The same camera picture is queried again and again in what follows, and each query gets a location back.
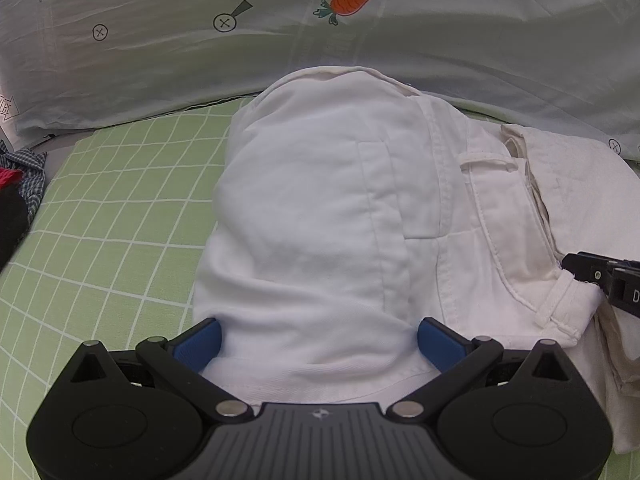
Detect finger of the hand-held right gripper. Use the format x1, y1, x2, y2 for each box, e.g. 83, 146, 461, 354
560, 252, 617, 302

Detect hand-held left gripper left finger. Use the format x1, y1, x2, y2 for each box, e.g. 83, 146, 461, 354
67, 318, 253, 423

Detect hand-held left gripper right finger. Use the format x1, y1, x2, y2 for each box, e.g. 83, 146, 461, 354
386, 318, 573, 423

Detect white pants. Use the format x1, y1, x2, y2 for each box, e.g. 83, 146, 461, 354
192, 66, 606, 406

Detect pile of dark checked clothes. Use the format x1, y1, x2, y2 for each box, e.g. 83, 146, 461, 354
0, 147, 49, 227

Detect grey carrot print quilt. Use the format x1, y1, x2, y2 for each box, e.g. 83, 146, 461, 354
0, 0, 640, 162

